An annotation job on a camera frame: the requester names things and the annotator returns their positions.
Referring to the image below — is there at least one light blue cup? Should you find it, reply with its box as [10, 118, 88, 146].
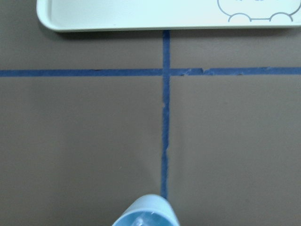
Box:
[113, 194, 180, 226]

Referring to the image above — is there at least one clear ice cubes pile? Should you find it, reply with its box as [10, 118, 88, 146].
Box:
[131, 215, 151, 226]

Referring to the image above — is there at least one cream tray with bear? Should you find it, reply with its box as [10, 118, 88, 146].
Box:
[36, 0, 301, 32]

